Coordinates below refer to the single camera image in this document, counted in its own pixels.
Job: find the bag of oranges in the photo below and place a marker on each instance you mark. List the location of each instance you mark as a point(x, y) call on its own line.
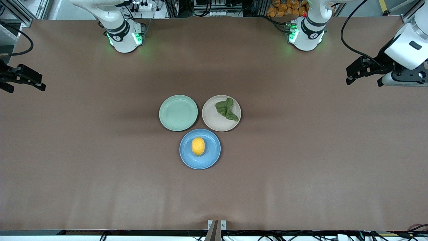
point(284, 8)

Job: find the green lettuce leaf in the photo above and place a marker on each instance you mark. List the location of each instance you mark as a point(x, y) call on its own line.
point(227, 110)

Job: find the beige plate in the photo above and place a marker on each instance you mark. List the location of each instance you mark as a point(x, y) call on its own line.
point(214, 117)

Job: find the green plate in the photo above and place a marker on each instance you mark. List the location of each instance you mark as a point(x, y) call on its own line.
point(178, 113)

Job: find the yellow lemon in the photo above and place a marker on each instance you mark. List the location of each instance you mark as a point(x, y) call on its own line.
point(198, 146)

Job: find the aluminium frame profile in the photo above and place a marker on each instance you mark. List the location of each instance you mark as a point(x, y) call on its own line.
point(410, 15)
point(20, 15)

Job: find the white power strip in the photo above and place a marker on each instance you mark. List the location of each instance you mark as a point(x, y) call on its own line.
point(143, 6)

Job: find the metal equipment rack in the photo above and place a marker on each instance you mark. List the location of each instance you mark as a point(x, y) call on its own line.
point(217, 6)

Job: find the blue plate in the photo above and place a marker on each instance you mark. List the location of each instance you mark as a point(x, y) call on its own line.
point(210, 157)

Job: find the grey camera mounting bar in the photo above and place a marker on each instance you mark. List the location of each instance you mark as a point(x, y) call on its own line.
point(214, 232)

